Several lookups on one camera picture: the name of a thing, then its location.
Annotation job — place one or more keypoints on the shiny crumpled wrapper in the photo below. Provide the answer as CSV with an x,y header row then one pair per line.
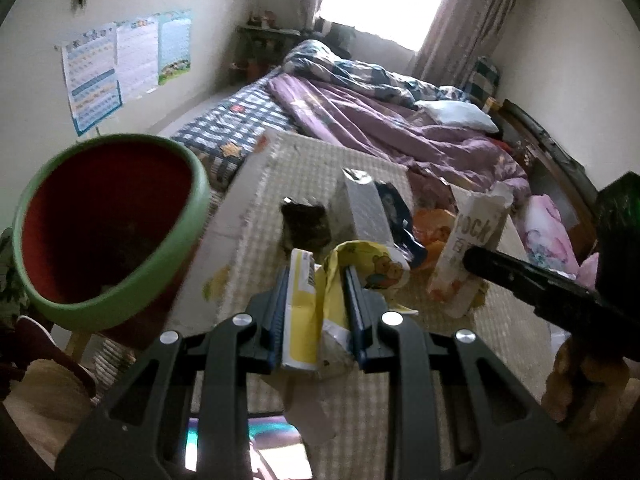
x,y
432,187

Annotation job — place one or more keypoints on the white chart wall poster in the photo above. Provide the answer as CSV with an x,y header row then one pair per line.
x,y
137,57

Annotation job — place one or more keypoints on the striped woven rug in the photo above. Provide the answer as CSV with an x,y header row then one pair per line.
x,y
112,365

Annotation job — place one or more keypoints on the beige fleece clothing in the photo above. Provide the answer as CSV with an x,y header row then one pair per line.
x,y
45,405

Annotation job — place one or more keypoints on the green checkered cushion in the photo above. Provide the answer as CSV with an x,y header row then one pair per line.
x,y
484,80

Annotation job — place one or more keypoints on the orange snack wrapper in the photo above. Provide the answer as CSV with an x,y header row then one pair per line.
x,y
430,227

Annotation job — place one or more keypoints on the dark brown wrapper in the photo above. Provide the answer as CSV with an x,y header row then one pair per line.
x,y
306,225

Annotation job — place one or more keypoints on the green cartoon wall poster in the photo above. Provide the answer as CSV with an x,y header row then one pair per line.
x,y
175,45

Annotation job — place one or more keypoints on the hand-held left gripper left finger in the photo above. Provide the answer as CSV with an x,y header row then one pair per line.
x,y
276,320

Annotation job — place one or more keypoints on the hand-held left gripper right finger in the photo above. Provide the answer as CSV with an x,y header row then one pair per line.
x,y
352,315

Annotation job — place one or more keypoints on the dark wooden headboard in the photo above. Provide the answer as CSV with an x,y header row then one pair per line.
x,y
545,155

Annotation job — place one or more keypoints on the green basin with red inside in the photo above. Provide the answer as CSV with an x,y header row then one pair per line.
x,y
100,220

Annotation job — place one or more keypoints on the person's right hand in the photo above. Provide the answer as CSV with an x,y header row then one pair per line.
x,y
585,385

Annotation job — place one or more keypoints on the silver foil snack bag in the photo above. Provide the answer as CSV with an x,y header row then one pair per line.
x,y
362,207

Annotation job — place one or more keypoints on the white pillow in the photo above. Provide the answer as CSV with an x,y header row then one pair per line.
x,y
457,116

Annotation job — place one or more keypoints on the cluttered wooden side table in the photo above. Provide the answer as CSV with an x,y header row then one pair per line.
x,y
265,45

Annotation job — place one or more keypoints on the bright window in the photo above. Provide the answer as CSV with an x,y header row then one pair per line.
x,y
390,0

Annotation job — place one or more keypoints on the purple blanket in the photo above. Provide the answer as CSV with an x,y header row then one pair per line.
x,y
380,125

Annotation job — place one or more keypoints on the checkered bed sheet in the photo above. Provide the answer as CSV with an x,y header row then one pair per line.
x,y
235,125

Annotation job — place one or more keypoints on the blue plaid duvet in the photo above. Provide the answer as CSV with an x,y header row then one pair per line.
x,y
360,72

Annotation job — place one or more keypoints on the beige woven mat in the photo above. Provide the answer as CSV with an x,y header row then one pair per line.
x,y
300,170

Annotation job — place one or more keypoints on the pink plastic bag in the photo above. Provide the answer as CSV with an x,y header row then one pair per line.
x,y
545,235

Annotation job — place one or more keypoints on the white paper snack bag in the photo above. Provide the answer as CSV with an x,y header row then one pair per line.
x,y
470,250

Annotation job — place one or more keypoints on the blue and white wall poster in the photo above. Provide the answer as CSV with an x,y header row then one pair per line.
x,y
92,80

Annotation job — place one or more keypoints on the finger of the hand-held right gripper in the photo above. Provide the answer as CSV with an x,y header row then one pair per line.
x,y
520,272

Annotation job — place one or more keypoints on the wooden stool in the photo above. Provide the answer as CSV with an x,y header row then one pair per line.
x,y
80,347

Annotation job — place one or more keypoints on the yellow bear print wrapper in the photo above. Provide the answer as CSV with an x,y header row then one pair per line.
x,y
330,285

